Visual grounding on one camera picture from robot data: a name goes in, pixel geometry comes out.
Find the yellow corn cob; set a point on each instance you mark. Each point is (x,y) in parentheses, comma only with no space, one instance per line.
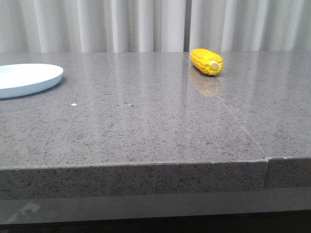
(208,62)

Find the light blue round plate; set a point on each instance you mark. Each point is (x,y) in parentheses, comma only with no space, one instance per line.
(24,79)

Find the white pleated curtain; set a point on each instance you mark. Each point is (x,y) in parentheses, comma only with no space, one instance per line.
(154,25)

